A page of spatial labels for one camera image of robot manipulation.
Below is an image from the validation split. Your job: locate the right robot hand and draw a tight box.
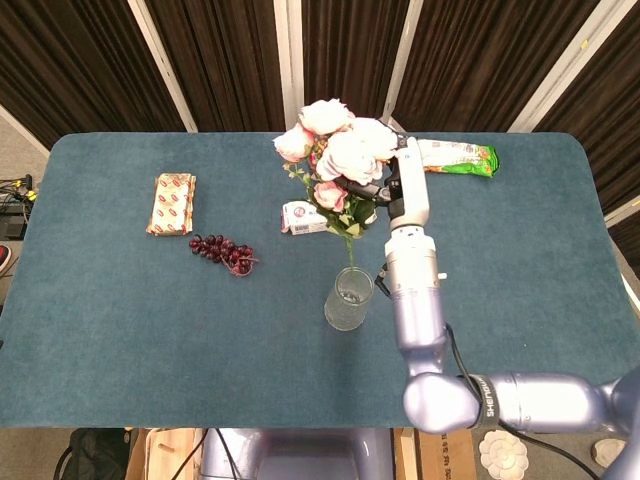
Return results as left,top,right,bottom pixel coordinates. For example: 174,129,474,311
338,118,432,231

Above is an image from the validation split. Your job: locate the pink artificial flower bouquet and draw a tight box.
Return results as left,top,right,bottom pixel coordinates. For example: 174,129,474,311
272,98,401,271

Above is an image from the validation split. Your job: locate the transparent textured glass vase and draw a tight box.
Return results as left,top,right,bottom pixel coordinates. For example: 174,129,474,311
323,266,375,332

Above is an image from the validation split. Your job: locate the white flower-shaped ornament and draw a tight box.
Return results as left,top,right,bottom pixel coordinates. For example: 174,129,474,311
478,431,532,479

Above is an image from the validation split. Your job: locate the green snack bag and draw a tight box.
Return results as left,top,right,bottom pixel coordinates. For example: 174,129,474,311
417,138,500,179

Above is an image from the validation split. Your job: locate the white cardboard box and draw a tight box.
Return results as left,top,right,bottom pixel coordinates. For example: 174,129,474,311
278,199,332,236

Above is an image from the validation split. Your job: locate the dark red grape bunch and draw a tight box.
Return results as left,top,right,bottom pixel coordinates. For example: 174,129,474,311
188,233,261,277

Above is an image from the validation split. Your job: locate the gold foil snack pack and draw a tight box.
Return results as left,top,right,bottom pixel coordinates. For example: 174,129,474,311
145,172,198,238

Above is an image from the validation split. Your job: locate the brown cardboard box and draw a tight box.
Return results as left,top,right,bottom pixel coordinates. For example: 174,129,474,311
393,428,477,480

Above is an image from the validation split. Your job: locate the lavender robot torso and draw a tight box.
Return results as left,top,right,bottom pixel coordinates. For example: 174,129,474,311
199,427,397,480

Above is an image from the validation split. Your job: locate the light wooden crate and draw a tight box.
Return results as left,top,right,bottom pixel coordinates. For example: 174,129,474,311
124,428,204,480

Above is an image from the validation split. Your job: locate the black bag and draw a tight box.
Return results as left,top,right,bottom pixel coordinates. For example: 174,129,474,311
63,428,135,480

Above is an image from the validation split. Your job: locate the white partition post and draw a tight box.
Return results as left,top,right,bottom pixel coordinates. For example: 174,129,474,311
381,0,424,127
273,0,307,134
127,0,199,134
506,0,614,134

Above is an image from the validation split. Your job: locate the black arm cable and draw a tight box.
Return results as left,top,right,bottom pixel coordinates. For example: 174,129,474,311
443,322,614,480

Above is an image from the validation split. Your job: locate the black printed arm strap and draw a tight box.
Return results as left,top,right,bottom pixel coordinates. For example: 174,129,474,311
471,372,503,432

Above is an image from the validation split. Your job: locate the black power strip with cables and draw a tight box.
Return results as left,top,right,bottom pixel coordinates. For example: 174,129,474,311
0,173,40,242

